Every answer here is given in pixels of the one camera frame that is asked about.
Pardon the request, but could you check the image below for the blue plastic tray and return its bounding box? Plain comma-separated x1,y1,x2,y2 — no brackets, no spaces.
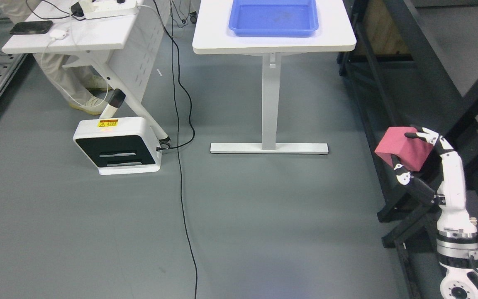
228,0,319,37

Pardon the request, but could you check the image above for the white robot base unit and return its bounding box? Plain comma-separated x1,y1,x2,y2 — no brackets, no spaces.
73,89,161,175

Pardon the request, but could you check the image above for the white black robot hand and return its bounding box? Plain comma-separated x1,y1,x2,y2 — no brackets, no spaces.
391,126,478,238

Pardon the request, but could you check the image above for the white table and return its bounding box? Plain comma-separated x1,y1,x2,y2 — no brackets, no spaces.
192,0,356,154

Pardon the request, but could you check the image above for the pink foam block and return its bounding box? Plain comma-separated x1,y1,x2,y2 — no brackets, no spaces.
374,127,433,172

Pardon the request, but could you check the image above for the white perforated desk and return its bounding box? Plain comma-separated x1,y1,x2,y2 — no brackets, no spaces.
2,0,170,145

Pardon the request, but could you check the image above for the white charger puck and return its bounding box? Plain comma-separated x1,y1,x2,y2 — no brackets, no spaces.
49,29,68,40

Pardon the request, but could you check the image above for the black metal left shelf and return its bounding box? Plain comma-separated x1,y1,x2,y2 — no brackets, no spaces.
337,0,478,299

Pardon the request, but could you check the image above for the black floor cable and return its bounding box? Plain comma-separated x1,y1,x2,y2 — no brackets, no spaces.
156,0,198,299

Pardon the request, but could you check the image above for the white robot forearm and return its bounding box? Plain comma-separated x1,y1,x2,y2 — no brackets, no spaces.
436,216,478,299

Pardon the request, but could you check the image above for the white power strip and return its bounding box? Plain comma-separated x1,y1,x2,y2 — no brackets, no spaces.
71,0,140,20

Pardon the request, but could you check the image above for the person in beige trousers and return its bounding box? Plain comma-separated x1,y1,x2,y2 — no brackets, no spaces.
0,0,113,115

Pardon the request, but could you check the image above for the black smartphone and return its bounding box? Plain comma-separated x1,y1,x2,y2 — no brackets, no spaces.
9,20,54,35

